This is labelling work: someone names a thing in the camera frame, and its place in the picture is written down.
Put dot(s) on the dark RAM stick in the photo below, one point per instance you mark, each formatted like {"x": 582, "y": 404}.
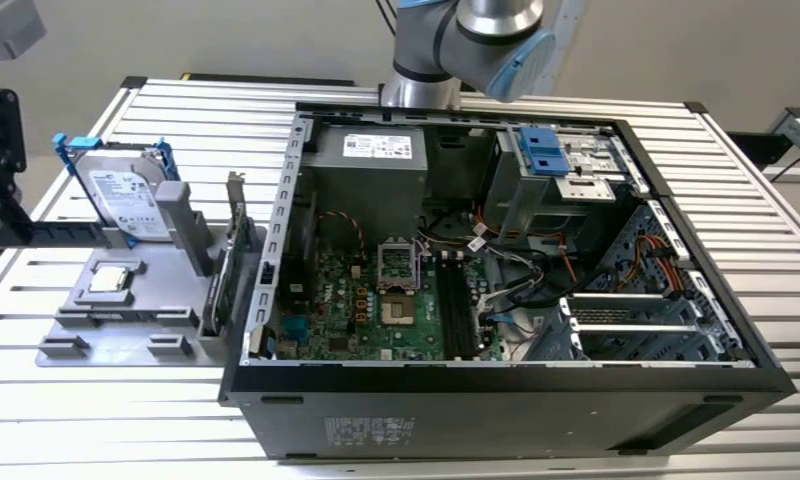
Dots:
{"x": 116, "y": 316}
{"x": 67, "y": 234}

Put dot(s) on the black open PC case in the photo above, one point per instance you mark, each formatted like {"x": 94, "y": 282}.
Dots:
{"x": 441, "y": 415}

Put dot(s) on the grey power supply unit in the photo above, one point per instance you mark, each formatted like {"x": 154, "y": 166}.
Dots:
{"x": 367, "y": 190}

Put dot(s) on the blue disk bay latch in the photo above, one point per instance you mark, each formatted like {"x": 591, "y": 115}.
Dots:
{"x": 543, "y": 150}

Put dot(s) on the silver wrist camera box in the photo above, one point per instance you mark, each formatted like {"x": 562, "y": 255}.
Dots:
{"x": 7, "y": 30}

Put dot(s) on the CPU socket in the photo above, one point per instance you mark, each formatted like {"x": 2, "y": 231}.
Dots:
{"x": 401, "y": 310}

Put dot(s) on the green graphics card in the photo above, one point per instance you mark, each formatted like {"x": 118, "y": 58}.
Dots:
{"x": 222, "y": 295}

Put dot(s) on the green motherboard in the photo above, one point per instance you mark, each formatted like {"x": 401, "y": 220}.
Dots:
{"x": 334, "y": 310}

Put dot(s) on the silver CPU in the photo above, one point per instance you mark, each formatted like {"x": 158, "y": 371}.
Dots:
{"x": 110, "y": 280}

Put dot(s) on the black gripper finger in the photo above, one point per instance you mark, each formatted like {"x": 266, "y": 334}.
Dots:
{"x": 7, "y": 210}

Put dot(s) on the metal locking lever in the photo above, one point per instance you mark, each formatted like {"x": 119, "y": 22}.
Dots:
{"x": 415, "y": 270}

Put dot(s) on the grey parts rack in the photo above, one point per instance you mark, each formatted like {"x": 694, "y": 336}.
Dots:
{"x": 154, "y": 295}

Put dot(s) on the metal disk bay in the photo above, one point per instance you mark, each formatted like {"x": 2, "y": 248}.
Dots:
{"x": 614, "y": 300}

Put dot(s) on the hard disk in blue carrier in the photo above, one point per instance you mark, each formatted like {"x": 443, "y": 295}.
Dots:
{"x": 120, "y": 190}

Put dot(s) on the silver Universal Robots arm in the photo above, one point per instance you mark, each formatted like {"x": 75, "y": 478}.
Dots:
{"x": 441, "y": 40}

